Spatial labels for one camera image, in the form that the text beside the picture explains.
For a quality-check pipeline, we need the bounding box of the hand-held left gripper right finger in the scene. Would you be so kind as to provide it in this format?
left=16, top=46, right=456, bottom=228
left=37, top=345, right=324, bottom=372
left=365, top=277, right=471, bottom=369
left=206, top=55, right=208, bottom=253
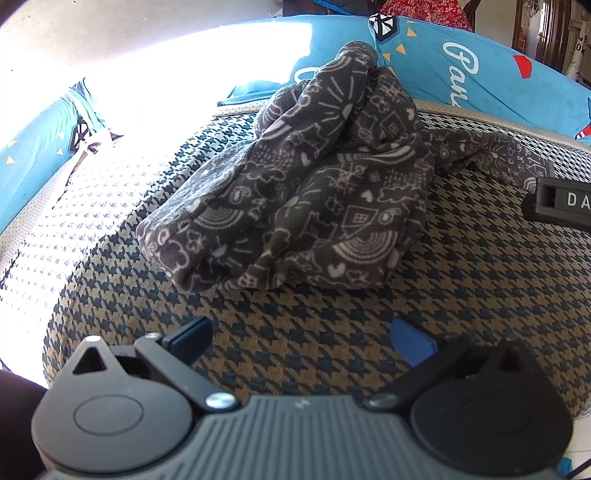
left=365, top=318, right=543, bottom=412

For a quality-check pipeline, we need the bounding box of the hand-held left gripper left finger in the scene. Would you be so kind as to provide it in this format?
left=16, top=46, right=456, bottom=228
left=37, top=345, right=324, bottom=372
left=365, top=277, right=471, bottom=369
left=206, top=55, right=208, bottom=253
left=60, top=318, right=241, bottom=414

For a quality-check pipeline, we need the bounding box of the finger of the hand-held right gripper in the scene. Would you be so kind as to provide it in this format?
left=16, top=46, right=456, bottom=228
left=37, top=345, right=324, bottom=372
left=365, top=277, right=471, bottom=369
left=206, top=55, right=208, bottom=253
left=523, top=176, right=557, bottom=221

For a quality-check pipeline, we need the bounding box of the grey patterned fleece jacket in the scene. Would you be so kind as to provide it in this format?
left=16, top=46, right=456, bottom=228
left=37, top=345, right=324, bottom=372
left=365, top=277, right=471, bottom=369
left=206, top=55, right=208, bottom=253
left=137, top=41, right=557, bottom=292

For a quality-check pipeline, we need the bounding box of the houndstooth sofa mat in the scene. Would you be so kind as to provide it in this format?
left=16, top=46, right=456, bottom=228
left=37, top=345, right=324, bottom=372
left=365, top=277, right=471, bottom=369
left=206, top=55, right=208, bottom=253
left=0, top=99, right=591, bottom=421

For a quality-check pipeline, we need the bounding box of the wooden door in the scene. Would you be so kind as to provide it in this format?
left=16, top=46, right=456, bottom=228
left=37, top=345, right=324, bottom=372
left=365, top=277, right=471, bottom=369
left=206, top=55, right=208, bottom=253
left=510, top=0, right=575, bottom=77

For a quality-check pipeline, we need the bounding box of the person's dark clothing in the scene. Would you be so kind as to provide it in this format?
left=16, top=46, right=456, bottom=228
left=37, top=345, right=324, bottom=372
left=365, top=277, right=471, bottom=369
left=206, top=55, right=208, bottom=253
left=0, top=369, right=49, bottom=480

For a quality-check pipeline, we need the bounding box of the red floral cloth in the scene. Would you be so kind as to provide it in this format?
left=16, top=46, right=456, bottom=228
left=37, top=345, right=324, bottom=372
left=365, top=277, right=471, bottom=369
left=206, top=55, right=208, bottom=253
left=381, top=0, right=474, bottom=33

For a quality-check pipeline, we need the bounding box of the blue sofa cushion plane print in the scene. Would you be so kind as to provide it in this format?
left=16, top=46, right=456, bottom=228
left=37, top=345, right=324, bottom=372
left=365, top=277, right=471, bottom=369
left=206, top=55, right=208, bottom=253
left=217, top=14, right=384, bottom=109

